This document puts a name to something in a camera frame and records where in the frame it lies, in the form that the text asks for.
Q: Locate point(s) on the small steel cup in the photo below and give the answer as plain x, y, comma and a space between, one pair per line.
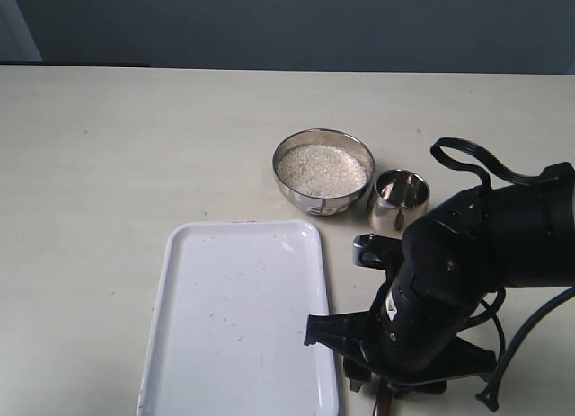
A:
398, 198

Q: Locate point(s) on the white plastic tray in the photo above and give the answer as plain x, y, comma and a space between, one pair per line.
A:
228, 329

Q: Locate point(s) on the steel bowl of rice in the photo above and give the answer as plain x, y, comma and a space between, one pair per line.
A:
322, 171

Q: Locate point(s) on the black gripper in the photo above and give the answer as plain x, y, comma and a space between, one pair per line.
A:
409, 335

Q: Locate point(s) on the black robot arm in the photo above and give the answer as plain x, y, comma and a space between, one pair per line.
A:
529, 226

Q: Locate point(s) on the brown wooden spoon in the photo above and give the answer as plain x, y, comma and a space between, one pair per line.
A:
383, 400

